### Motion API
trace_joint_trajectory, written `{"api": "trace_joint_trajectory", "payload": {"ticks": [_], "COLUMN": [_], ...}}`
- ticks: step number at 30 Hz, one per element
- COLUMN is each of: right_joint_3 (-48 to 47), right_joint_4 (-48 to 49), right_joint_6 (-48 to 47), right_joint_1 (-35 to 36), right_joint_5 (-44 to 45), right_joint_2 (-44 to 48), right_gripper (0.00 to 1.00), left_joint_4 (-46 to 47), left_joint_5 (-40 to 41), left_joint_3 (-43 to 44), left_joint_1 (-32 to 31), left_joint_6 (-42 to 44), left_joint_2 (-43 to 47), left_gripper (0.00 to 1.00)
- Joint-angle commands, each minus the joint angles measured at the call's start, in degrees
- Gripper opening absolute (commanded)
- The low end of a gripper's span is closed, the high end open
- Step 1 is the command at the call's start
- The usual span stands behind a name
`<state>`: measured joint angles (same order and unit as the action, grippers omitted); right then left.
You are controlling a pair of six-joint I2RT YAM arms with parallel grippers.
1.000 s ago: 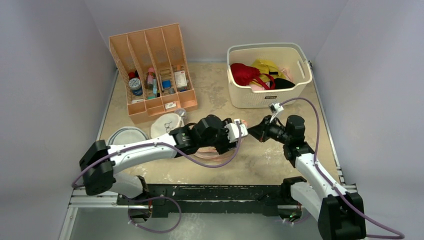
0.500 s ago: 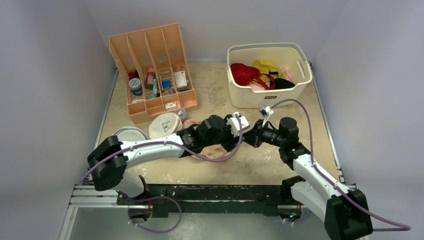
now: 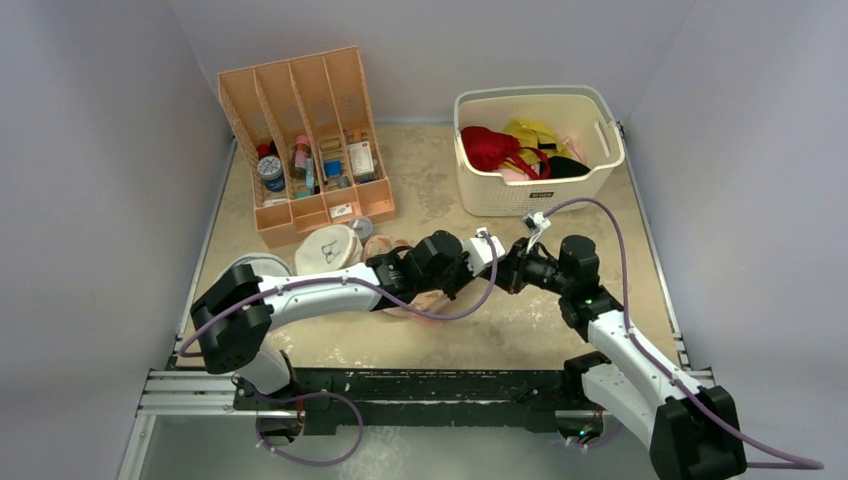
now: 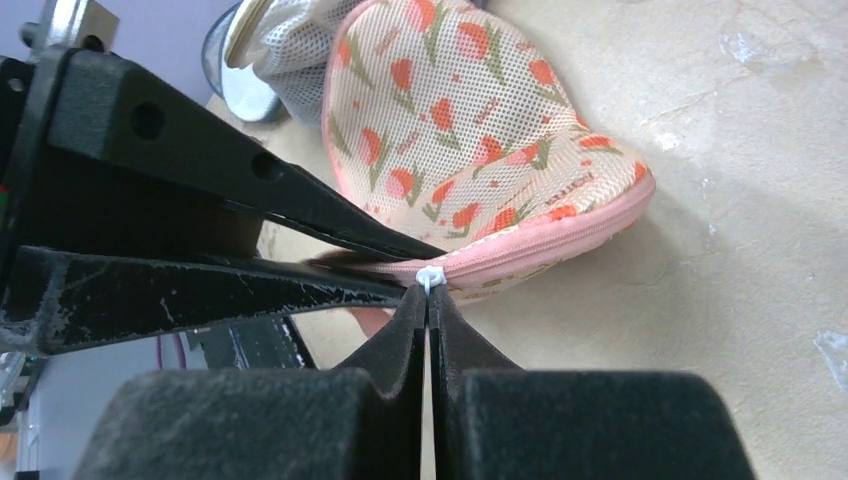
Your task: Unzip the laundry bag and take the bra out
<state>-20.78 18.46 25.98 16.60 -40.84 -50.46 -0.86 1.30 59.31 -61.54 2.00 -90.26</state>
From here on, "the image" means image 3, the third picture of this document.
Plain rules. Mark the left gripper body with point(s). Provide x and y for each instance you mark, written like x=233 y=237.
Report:
x=450 y=281

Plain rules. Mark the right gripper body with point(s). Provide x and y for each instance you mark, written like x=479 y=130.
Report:
x=515 y=266

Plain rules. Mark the strawberry print mesh laundry bag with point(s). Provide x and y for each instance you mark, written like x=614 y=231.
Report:
x=424 y=308

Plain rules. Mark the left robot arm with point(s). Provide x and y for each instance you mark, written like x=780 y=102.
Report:
x=233 y=317

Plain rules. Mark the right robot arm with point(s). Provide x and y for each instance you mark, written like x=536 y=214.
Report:
x=674 y=415

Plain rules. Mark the white cylindrical mesh laundry bag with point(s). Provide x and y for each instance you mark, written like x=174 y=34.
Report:
x=328 y=249

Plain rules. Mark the cream perforated laundry basket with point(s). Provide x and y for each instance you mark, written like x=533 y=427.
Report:
x=577 y=111

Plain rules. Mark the flat white mesh bag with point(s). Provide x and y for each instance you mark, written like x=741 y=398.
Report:
x=263 y=264

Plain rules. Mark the clear plastic round container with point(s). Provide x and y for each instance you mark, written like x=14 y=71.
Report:
x=362 y=226

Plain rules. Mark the black garment in basket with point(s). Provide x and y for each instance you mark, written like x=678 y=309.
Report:
x=560 y=167

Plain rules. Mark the small white box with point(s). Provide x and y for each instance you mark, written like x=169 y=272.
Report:
x=340 y=211

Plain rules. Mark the pink garment in basket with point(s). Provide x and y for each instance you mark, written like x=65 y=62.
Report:
x=575 y=149

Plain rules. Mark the red garment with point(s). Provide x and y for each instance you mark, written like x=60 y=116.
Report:
x=487 y=151

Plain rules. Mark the white medicine box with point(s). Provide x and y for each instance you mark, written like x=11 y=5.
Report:
x=361 y=159

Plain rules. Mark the yellow garment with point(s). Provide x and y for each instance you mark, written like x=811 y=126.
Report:
x=534 y=134

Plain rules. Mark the pink bottle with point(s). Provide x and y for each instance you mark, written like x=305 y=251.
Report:
x=301 y=152

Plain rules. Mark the orange plastic desk organizer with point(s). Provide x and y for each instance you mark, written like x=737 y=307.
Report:
x=306 y=130

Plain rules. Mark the blue lid round tin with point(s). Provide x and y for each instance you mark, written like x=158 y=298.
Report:
x=270 y=170

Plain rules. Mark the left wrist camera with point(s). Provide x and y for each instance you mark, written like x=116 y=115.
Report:
x=483 y=250

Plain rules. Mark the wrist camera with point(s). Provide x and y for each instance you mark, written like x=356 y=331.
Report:
x=536 y=223
x=483 y=250

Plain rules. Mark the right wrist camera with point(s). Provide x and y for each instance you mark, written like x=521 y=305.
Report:
x=536 y=223

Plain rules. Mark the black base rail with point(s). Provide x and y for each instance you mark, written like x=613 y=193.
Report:
x=538 y=401

